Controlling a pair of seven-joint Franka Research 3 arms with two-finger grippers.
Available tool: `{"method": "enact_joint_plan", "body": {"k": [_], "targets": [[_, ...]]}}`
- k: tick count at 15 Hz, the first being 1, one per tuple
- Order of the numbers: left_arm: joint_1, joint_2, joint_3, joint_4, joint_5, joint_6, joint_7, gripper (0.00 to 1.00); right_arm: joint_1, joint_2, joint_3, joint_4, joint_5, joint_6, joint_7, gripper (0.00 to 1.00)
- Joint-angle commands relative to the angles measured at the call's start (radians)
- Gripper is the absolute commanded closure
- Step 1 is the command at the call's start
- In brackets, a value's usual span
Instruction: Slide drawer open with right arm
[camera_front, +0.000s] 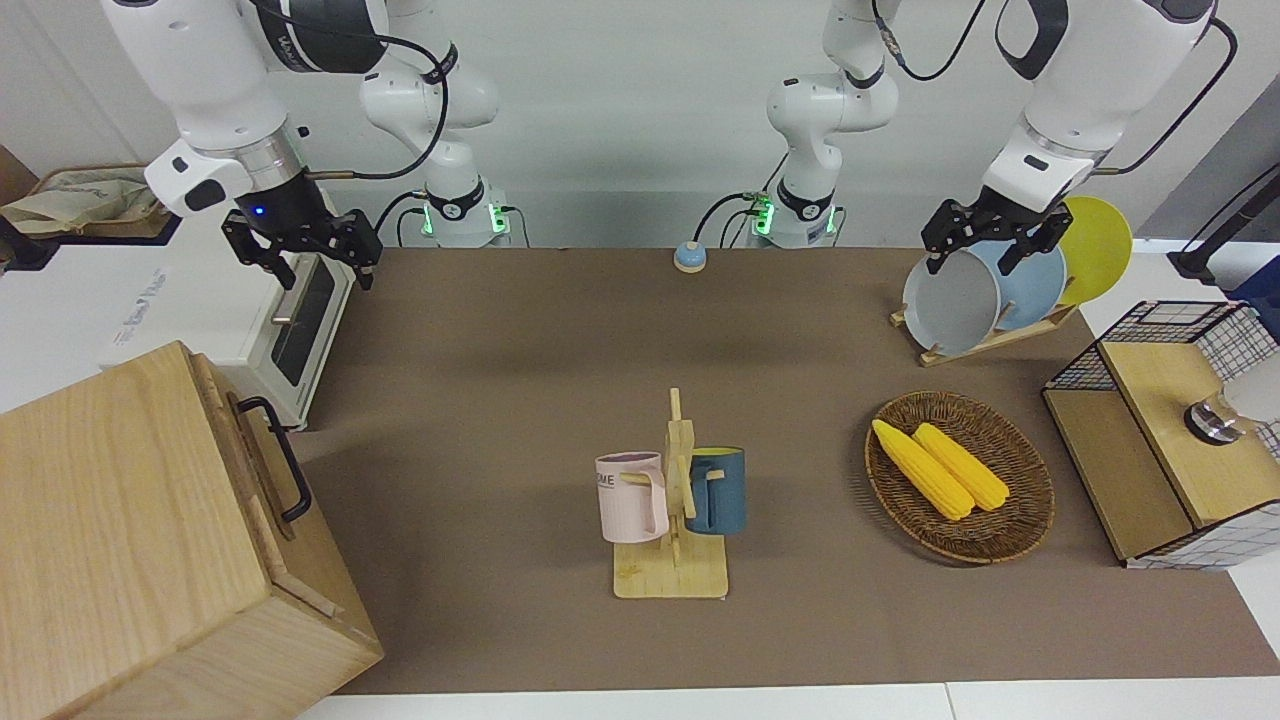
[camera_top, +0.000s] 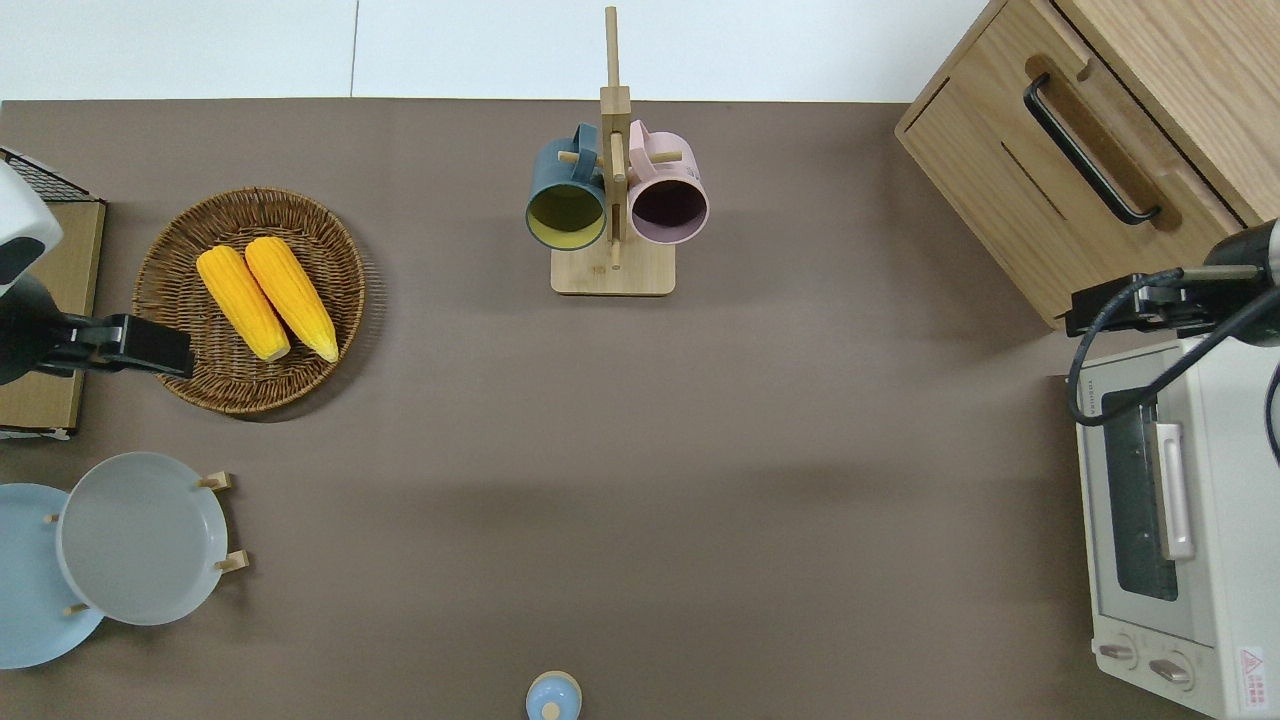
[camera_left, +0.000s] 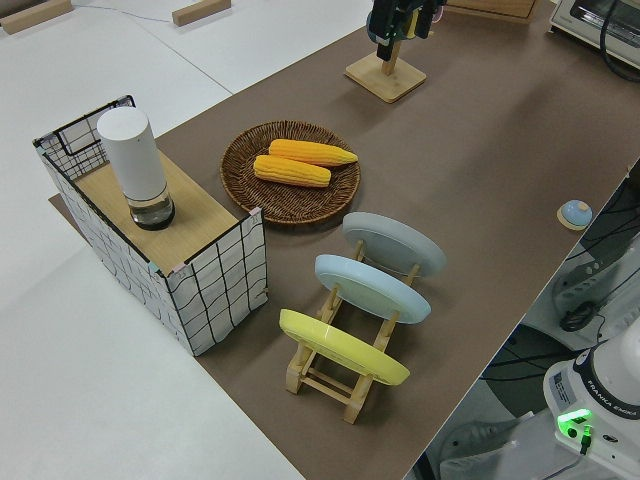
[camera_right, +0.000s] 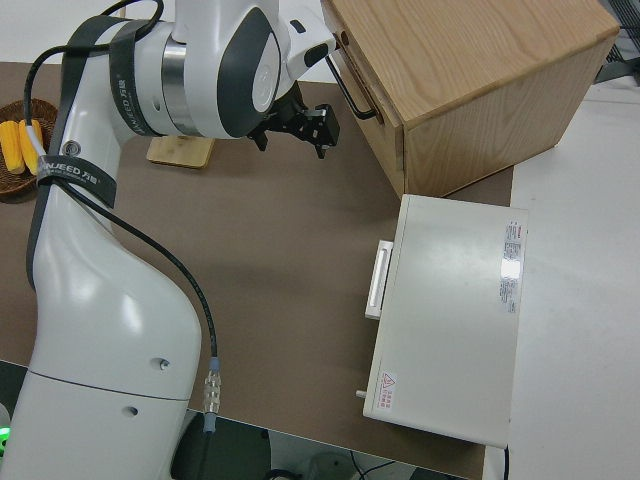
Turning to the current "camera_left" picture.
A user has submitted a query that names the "wire grid shelf wooden top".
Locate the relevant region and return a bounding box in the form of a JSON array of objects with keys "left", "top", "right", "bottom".
[{"left": 32, "top": 93, "right": 270, "bottom": 357}]

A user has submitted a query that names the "brown table mat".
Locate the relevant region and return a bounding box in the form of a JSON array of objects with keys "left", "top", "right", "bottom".
[{"left": 48, "top": 0, "right": 640, "bottom": 480}]

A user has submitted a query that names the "grey plate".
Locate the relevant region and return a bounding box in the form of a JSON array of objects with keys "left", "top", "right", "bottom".
[{"left": 341, "top": 211, "right": 448, "bottom": 278}]

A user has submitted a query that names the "yellow corn cob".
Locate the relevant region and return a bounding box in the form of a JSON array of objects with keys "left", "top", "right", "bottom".
[
  {"left": 253, "top": 154, "right": 333, "bottom": 189},
  {"left": 268, "top": 139, "right": 360, "bottom": 168}
]

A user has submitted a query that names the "wooden mug tree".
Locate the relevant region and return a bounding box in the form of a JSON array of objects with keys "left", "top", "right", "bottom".
[{"left": 343, "top": 0, "right": 428, "bottom": 105}]

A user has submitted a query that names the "wooden plate rack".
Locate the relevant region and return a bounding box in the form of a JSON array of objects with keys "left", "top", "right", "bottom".
[{"left": 285, "top": 238, "right": 422, "bottom": 425}]

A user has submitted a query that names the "thick black hanging cable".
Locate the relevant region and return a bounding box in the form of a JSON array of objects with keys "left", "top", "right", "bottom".
[{"left": 598, "top": 0, "right": 640, "bottom": 84}]

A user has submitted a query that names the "brown wicker basket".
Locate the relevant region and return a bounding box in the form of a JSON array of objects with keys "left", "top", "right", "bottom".
[{"left": 220, "top": 119, "right": 362, "bottom": 231}]

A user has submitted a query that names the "thin grey wire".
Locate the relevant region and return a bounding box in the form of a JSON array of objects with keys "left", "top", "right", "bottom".
[{"left": 72, "top": 2, "right": 175, "bottom": 24}]

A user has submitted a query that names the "white cylinder bottle clear base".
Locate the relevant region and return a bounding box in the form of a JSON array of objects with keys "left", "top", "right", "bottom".
[{"left": 96, "top": 108, "right": 177, "bottom": 232}]

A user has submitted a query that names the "white power strip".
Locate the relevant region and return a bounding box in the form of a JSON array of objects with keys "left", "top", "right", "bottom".
[{"left": 549, "top": 244, "right": 632, "bottom": 331}]

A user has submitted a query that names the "yellow plate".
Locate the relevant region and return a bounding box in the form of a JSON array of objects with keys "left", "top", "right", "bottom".
[{"left": 278, "top": 308, "right": 412, "bottom": 387}]

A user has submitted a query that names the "wooden drawer cabinet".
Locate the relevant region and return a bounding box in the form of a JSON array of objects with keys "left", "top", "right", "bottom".
[{"left": 442, "top": 0, "right": 539, "bottom": 24}]

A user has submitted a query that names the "black cable with plug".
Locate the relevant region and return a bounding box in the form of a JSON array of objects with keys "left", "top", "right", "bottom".
[{"left": 558, "top": 299, "right": 609, "bottom": 351}]

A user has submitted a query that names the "light blue plate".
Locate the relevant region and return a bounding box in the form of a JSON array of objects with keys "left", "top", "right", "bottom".
[{"left": 313, "top": 254, "right": 433, "bottom": 325}]

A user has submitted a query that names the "dark green mug yellow inside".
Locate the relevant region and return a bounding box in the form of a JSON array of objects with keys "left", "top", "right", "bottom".
[{"left": 366, "top": 0, "right": 435, "bottom": 44}]

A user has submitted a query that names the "wooden block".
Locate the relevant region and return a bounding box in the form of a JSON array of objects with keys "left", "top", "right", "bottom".
[
  {"left": 0, "top": 0, "right": 73, "bottom": 35},
  {"left": 171, "top": 0, "right": 232, "bottom": 27}
]

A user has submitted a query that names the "white toaster oven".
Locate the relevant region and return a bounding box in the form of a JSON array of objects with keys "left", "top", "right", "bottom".
[{"left": 544, "top": 0, "right": 640, "bottom": 59}]

